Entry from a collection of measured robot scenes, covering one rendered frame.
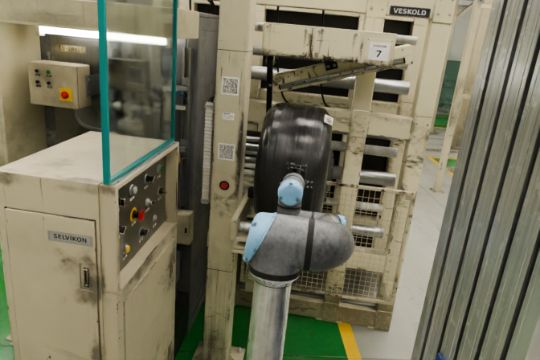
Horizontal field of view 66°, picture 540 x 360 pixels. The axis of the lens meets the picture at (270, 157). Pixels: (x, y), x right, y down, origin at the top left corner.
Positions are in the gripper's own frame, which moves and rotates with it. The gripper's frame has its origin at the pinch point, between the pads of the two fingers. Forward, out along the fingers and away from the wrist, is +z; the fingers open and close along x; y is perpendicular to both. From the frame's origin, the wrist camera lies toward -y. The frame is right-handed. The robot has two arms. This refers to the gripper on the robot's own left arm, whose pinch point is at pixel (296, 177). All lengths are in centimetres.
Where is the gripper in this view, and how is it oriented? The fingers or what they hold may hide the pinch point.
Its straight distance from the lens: 161.9
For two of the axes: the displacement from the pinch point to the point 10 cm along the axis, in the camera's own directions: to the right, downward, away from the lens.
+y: 1.0, -9.8, -1.8
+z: 1.3, -1.6, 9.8
